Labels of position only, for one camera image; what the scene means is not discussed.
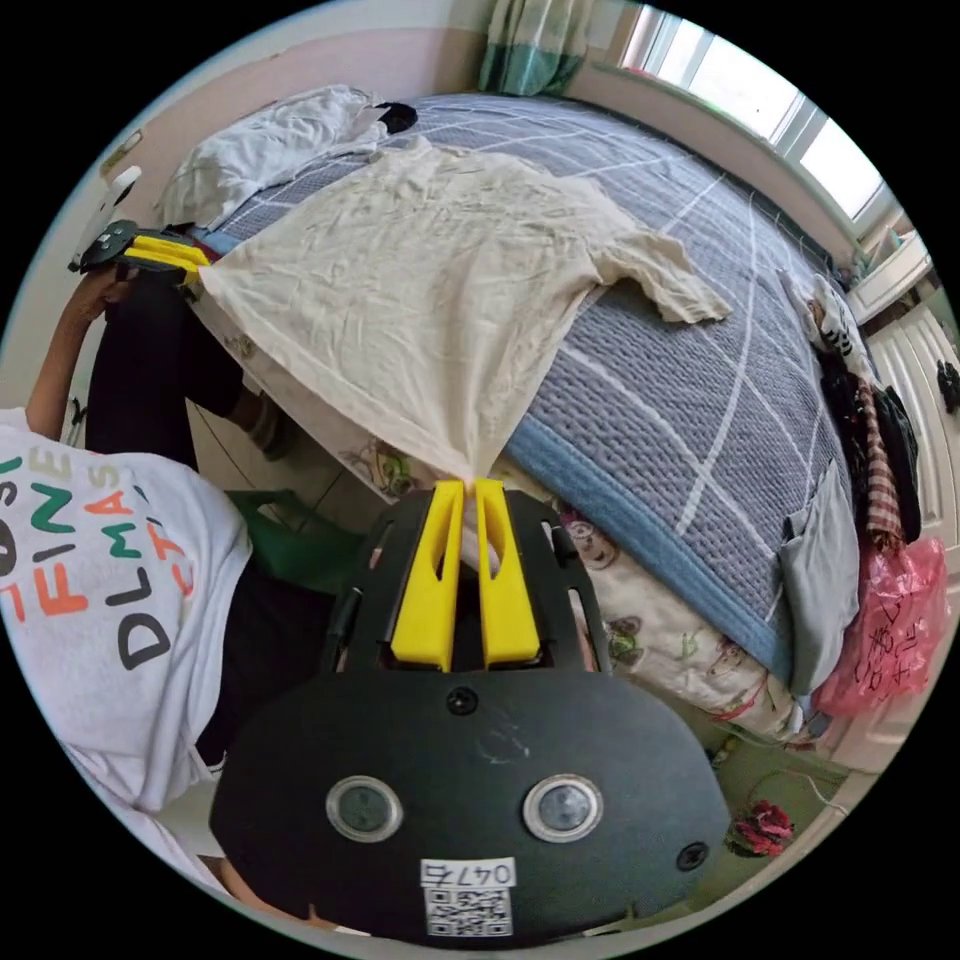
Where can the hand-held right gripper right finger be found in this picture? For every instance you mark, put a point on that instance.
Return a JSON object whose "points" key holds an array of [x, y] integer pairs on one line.
{"points": [[504, 600]]}

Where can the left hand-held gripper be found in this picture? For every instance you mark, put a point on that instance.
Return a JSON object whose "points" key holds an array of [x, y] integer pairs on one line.
{"points": [[105, 246]]}

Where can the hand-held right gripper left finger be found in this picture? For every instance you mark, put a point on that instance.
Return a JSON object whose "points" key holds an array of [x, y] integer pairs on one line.
{"points": [[429, 592]]}

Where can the beige short sleeve shirt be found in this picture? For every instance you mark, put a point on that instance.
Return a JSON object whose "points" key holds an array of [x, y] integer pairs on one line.
{"points": [[420, 292]]}

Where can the person's left forearm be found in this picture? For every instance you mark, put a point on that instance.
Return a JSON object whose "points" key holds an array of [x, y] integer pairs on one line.
{"points": [[54, 371]]}

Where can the person's left hand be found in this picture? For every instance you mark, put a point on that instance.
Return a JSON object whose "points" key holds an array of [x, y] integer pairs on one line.
{"points": [[91, 298]]}

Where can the person's right hand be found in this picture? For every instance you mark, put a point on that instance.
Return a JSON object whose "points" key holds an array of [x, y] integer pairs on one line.
{"points": [[259, 896]]}

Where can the white pile of clothes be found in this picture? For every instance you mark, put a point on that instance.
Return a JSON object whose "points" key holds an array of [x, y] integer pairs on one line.
{"points": [[255, 150]]}

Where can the bed with grey checked quilt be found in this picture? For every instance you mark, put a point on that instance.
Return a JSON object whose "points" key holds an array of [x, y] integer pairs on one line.
{"points": [[675, 390]]}

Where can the grey garment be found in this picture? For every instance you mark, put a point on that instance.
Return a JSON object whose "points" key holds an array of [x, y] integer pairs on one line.
{"points": [[819, 592]]}

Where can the person's body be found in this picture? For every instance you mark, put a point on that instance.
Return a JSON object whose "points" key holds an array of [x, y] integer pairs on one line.
{"points": [[112, 600]]}

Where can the pink plastic bag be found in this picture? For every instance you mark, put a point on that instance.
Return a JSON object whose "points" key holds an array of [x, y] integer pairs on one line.
{"points": [[889, 637]]}

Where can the dark pile of clothes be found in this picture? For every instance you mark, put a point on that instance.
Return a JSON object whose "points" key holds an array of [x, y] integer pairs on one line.
{"points": [[870, 420]]}

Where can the green patterned curtain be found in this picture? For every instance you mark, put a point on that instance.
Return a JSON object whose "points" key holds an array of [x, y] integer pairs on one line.
{"points": [[525, 45]]}

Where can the window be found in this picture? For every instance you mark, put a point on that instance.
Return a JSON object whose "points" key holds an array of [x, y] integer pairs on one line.
{"points": [[757, 97]]}

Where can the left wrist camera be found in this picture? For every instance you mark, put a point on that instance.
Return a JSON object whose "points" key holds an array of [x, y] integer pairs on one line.
{"points": [[114, 196]]}

